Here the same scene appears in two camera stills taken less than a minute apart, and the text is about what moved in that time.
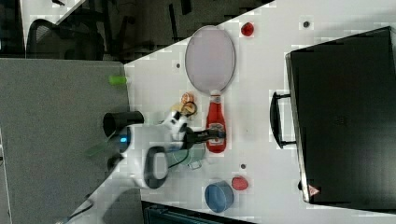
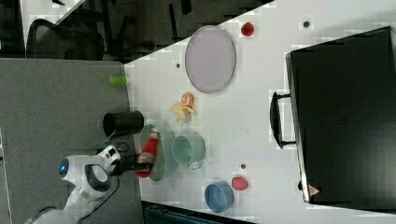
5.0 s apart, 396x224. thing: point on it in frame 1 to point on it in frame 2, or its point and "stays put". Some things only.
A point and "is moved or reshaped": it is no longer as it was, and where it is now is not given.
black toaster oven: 345,106 stays put
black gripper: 192,137 to 127,162
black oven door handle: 275,119 stays put
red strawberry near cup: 239,183 stays put
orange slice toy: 187,98 stays put
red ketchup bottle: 216,121 is moved or reshaped
